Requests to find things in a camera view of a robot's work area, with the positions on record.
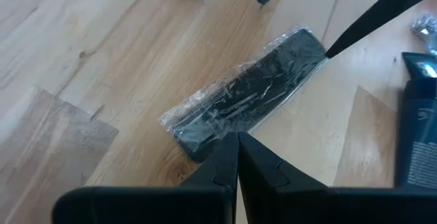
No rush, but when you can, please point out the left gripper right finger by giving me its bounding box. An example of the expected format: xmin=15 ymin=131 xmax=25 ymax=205
xmin=238 ymin=130 xmax=327 ymax=189

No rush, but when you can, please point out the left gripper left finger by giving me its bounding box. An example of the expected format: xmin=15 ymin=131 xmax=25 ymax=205
xmin=180 ymin=130 xmax=239 ymax=188

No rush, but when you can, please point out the silver nail clipper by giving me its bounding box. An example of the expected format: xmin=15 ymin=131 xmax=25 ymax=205
xmin=410 ymin=11 xmax=437 ymax=56

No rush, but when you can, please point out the dark blue toiletry tube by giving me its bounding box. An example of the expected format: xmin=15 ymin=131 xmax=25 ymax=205
xmin=395 ymin=76 xmax=437 ymax=189
xmin=401 ymin=51 xmax=437 ymax=80

